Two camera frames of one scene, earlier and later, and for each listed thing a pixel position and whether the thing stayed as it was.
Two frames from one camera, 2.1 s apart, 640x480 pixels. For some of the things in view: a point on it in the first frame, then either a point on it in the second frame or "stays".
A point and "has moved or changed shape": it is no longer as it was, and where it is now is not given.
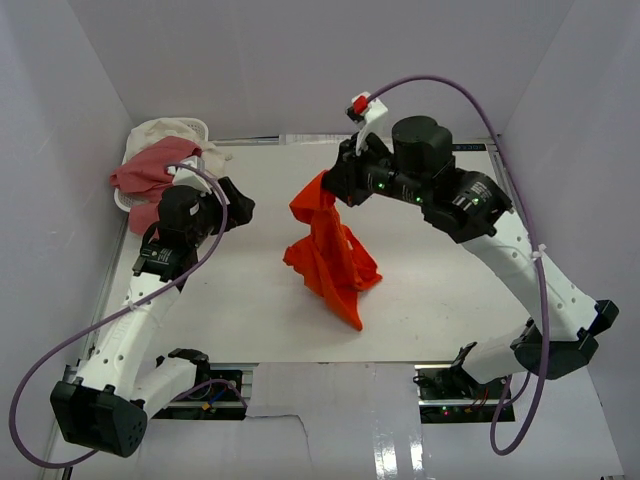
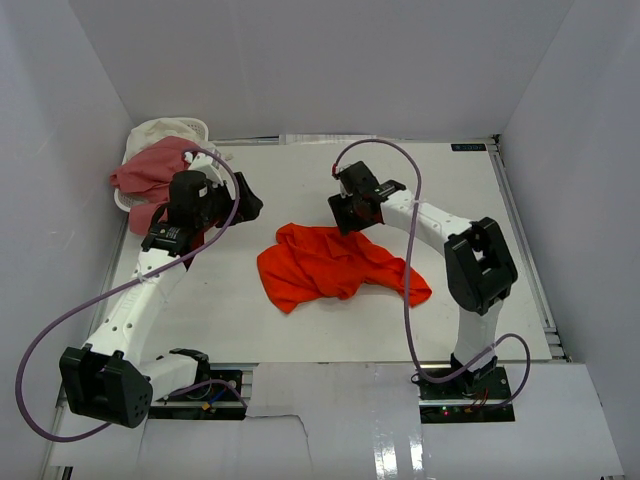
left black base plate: [218, 401] stays
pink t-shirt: [143, 174] stays
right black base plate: [447, 394] stays
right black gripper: [343, 180] -> [339, 205]
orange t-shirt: [332, 259] has moved or changed shape
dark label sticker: [469, 147] stays
